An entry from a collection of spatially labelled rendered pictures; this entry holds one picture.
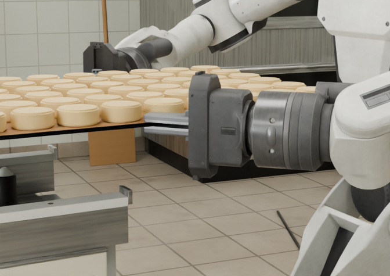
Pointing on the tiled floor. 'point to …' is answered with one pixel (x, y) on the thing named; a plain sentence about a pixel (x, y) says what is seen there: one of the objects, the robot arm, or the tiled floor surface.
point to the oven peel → (103, 143)
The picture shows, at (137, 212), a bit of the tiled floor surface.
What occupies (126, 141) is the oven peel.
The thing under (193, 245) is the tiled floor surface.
